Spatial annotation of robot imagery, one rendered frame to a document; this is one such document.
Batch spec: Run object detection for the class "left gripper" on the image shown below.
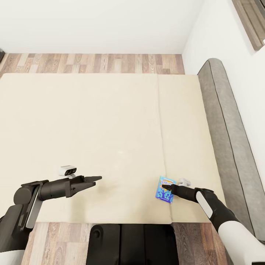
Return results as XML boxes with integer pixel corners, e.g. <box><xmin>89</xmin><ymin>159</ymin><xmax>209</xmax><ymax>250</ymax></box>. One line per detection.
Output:
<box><xmin>50</xmin><ymin>175</ymin><xmax>102</xmax><ymax>199</ymax></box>

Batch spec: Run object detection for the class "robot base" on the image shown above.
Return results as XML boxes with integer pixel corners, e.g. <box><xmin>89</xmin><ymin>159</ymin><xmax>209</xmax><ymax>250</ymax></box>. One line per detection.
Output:
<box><xmin>86</xmin><ymin>223</ymin><xmax>179</xmax><ymax>265</ymax></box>

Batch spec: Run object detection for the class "board game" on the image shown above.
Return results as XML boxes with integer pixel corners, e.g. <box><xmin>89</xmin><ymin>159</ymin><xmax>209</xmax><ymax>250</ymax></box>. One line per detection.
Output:
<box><xmin>155</xmin><ymin>176</ymin><xmax>176</xmax><ymax>204</ymax></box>

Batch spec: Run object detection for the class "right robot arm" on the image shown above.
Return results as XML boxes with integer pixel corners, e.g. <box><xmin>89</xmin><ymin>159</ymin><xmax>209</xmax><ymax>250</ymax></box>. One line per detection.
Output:
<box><xmin>162</xmin><ymin>178</ymin><xmax>265</xmax><ymax>265</ymax></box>

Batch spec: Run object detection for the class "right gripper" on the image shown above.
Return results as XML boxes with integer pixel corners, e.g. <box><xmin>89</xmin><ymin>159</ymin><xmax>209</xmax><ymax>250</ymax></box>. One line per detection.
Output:
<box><xmin>162</xmin><ymin>184</ymin><xmax>189</xmax><ymax>200</ymax></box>

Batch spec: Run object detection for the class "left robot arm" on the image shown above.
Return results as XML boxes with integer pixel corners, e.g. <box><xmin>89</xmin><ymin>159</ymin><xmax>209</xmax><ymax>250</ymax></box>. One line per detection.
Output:
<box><xmin>0</xmin><ymin>165</ymin><xmax>102</xmax><ymax>265</ymax></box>

